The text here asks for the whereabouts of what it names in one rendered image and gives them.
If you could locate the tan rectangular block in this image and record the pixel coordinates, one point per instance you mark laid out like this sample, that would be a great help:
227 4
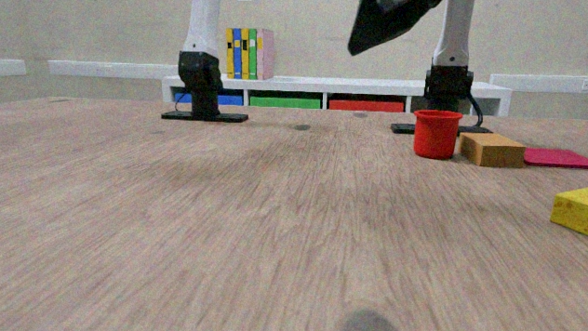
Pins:
492 150

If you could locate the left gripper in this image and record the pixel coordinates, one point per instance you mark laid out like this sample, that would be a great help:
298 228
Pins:
372 27

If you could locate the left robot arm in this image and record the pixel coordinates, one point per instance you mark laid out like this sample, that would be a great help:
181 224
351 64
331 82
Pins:
445 82

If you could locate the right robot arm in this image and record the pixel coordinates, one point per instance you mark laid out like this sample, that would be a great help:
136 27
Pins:
198 67

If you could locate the yellow sponge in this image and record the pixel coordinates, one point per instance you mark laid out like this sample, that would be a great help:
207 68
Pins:
570 209

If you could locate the red plastic cup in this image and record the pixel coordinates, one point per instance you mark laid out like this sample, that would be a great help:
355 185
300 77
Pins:
435 134

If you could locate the pink square coaster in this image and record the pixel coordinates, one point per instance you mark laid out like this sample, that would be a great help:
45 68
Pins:
551 158

